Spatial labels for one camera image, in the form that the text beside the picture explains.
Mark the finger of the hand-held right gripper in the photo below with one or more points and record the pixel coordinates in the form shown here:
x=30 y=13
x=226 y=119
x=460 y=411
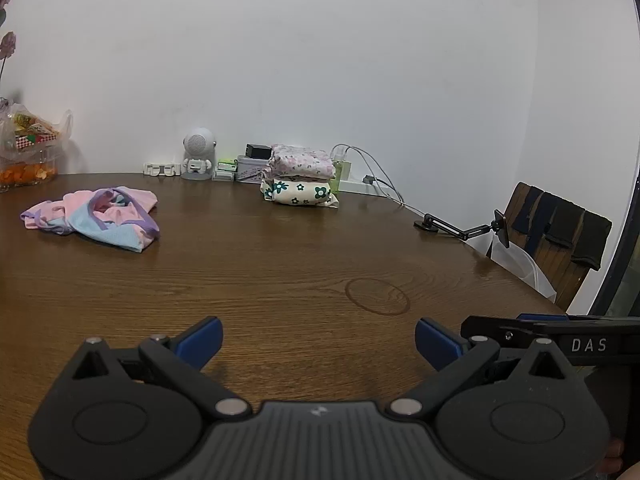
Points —
x=487 y=327

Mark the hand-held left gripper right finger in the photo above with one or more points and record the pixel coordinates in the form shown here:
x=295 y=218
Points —
x=437 y=342

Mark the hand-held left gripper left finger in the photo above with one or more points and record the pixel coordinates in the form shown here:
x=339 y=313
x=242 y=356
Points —
x=200 y=342

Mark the pink floral dress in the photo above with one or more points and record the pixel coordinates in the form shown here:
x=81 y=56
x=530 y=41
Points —
x=300 y=160

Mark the person's right hand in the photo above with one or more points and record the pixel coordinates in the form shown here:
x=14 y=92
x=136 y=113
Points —
x=614 y=457

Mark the wooden chair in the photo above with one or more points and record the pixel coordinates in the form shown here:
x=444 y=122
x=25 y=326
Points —
x=555 y=265

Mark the dark cloth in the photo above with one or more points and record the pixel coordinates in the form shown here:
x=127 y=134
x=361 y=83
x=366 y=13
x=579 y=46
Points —
x=565 y=225
x=541 y=225
x=592 y=240
x=527 y=210

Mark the pastel pink blue purple garment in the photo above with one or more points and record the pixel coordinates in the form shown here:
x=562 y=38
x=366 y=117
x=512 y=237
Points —
x=100 y=215

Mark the white power strip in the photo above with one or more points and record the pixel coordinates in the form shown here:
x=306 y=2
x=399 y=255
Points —
x=357 y=186

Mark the small green packets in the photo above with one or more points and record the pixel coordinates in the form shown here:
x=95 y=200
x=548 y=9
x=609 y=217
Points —
x=226 y=169

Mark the white clip holder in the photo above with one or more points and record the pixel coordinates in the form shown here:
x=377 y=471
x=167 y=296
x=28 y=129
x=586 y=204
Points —
x=161 y=169

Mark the grey patterned tin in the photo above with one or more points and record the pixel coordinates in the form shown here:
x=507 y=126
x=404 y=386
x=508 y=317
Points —
x=250 y=170

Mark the folded cream green-flowered garment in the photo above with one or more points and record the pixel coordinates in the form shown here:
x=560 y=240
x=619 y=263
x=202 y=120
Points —
x=300 y=192

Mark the white robot-shaped speaker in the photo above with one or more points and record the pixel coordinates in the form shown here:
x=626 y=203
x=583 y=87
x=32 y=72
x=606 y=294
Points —
x=197 y=152

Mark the small black box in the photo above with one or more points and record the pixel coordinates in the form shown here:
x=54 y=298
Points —
x=257 y=150

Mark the white charger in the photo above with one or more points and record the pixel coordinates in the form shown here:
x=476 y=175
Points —
x=342 y=157

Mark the clear container of snacks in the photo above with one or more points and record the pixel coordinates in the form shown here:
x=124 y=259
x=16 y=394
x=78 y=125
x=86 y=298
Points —
x=30 y=155

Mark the pink artificial flower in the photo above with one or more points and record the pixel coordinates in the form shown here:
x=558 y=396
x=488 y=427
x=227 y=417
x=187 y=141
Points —
x=7 y=42

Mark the black door frame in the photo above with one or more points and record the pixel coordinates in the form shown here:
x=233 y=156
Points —
x=617 y=265

